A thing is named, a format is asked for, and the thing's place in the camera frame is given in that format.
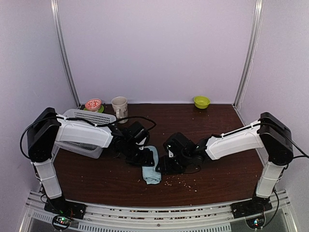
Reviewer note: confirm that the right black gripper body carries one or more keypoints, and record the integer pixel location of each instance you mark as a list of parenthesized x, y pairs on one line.
[(175, 166)]

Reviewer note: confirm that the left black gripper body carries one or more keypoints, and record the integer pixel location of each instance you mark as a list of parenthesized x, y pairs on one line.
[(137, 158)]

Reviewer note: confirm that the light blue towel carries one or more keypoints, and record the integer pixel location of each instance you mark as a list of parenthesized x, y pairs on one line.
[(150, 175)]

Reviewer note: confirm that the white plastic basket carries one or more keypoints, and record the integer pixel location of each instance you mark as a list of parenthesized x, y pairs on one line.
[(91, 118)]

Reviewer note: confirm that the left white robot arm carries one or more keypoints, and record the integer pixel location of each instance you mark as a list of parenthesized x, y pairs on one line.
[(50, 127)]

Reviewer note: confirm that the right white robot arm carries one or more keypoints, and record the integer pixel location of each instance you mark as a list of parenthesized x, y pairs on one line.
[(267, 132)]

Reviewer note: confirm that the beige ceramic mug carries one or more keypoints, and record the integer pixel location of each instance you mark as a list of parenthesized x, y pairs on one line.
[(120, 107)]

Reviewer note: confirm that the green saucer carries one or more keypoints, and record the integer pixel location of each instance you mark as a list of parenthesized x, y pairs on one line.
[(100, 110)]

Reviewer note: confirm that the lime green bowl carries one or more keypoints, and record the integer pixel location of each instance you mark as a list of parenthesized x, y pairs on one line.
[(201, 102)]

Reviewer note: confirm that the red patterned bowl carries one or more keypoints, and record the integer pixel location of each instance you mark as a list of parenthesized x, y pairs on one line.
[(94, 105)]

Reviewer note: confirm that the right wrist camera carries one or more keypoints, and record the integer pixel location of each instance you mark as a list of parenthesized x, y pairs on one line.
[(175, 144)]

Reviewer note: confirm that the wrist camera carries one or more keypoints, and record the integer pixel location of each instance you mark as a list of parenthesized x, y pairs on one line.
[(175, 144), (138, 135)]

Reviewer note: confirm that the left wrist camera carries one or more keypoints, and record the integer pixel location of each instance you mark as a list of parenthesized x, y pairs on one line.
[(138, 135)]

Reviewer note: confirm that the front aluminium rail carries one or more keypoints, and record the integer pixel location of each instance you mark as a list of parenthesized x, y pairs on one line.
[(216, 217)]

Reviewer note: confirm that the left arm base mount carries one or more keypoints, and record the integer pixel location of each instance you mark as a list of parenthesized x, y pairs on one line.
[(65, 212)]

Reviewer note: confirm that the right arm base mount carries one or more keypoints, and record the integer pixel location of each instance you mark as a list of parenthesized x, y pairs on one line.
[(253, 211)]

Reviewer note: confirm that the left aluminium frame post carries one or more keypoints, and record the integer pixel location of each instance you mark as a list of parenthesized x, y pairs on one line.
[(63, 52)]

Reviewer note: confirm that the aluminium frame post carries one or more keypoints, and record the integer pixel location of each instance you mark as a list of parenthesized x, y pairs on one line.
[(248, 64), (63, 52)]

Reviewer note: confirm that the right aluminium frame post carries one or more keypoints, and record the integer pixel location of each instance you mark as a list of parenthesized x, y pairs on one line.
[(248, 64)]

